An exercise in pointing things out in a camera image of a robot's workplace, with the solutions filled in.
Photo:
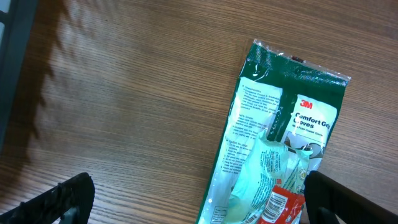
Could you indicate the green glove package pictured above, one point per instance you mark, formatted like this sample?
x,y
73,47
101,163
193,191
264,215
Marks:
x,y
296,102

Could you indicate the grey plastic shopping basket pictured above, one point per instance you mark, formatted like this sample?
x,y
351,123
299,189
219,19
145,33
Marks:
x,y
17,17

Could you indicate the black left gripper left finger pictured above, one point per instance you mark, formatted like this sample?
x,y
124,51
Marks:
x,y
70,202

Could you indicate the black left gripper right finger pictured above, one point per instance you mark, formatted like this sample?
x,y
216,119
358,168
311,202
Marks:
x,y
327,201

